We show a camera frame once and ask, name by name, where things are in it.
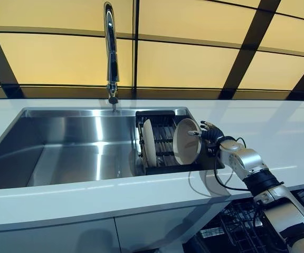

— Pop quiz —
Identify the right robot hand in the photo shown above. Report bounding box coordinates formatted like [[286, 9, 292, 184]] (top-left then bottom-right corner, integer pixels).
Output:
[[187, 120, 225, 144]]

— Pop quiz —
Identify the beige deep bowl plate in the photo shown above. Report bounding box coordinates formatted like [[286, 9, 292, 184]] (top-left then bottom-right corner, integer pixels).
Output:
[[173, 118, 203, 165]]

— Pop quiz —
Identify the black built-in dishwasher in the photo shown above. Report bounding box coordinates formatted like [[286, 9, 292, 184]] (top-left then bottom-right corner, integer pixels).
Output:
[[188, 184, 304, 253]]

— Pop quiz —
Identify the black dish drying rack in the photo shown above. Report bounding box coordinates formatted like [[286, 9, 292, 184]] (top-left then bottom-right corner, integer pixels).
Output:
[[135, 110, 203, 176]]

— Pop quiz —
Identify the white cabinet door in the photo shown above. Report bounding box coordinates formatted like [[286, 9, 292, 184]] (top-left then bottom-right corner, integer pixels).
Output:
[[0, 217, 116, 253], [113, 205, 222, 253]]

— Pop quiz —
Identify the chrome kitchen faucet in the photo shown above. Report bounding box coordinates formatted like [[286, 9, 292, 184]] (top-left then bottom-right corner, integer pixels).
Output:
[[103, 1, 121, 113]]

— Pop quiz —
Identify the stainless steel sink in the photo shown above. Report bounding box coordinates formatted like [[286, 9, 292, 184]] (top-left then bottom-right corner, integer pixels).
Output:
[[0, 106, 226, 191]]

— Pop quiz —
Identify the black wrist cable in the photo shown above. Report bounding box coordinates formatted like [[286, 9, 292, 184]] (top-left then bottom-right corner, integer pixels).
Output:
[[213, 136, 284, 191]]

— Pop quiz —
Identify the wire dishwasher rack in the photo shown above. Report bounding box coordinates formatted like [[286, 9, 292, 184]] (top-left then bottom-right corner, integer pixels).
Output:
[[194, 185, 304, 253]]

